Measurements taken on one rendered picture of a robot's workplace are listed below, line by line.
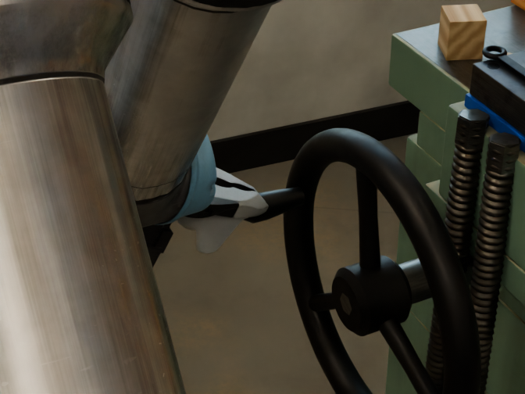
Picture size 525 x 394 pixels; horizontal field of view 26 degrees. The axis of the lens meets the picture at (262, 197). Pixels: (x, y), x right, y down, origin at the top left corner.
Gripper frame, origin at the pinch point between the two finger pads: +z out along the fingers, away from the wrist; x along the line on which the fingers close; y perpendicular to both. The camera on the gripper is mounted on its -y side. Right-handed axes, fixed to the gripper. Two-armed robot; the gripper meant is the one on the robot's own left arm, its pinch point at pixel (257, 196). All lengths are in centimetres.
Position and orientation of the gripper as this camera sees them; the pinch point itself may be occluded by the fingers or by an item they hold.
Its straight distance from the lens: 97.3
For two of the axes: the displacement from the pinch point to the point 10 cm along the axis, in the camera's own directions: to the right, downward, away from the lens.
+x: 4.1, 5.4, -7.4
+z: 8.0, 1.9, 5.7
